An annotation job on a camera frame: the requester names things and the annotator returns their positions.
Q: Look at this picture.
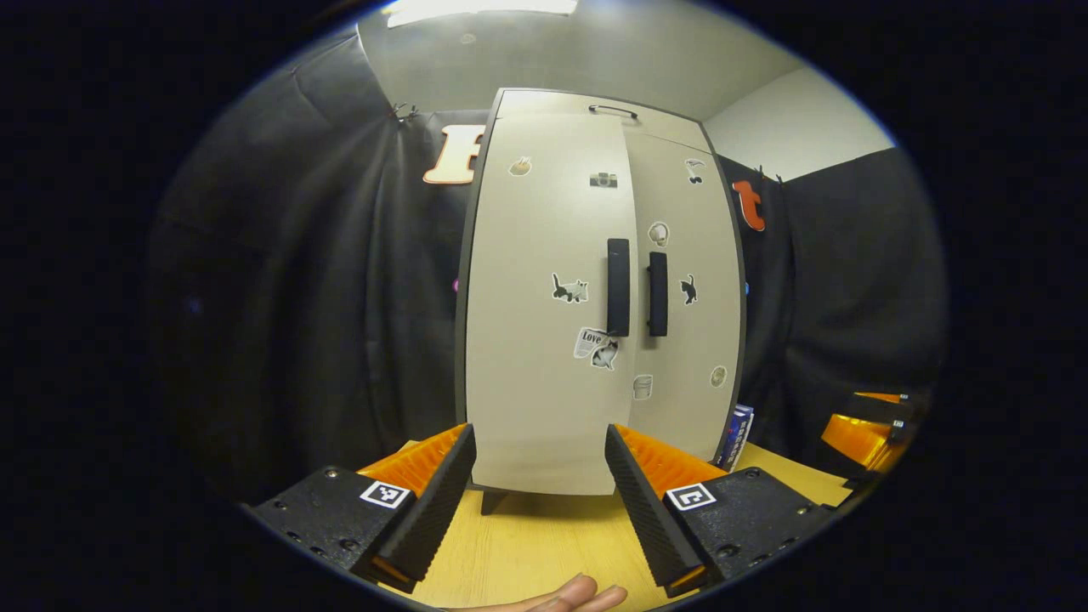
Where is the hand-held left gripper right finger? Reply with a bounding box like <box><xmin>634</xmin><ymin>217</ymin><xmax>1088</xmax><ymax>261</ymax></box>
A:
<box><xmin>603</xmin><ymin>422</ymin><xmax>839</xmax><ymax>598</ymax></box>

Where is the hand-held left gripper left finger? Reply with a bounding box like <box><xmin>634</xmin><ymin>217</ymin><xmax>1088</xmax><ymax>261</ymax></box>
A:
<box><xmin>242</xmin><ymin>422</ymin><xmax>479</xmax><ymax>594</ymax></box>

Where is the white cabinet door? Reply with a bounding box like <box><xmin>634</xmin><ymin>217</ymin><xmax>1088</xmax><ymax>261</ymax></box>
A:
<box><xmin>465</xmin><ymin>113</ymin><xmax>638</xmax><ymax>496</ymax></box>
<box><xmin>625</xmin><ymin>127</ymin><xmax>745</xmax><ymax>464</ymax></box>

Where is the white shoe cabinet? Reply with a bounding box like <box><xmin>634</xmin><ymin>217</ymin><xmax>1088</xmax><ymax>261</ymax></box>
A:
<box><xmin>455</xmin><ymin>88</ymin><xmax>749</xmax><ymax>515</ymax></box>

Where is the dark blue box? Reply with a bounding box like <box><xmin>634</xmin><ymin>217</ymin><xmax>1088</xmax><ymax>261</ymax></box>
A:
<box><xmin>718</xmin><ymin>404</ymin><xmax>757</xmax><ymax>473</ymax></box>

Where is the black backdrop cloth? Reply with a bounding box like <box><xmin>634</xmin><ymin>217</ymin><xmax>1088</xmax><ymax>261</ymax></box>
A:
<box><xmin>140</xmin><ymin>25</ymin><xmax>949</xmax><ymax>511</ymax></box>

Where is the ceiling light panel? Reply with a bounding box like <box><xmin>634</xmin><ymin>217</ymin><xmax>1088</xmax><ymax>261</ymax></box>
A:
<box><xmin>387</xmin><ymin>0</ymin><xmax>579</xmax><ymax>29</ymax></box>

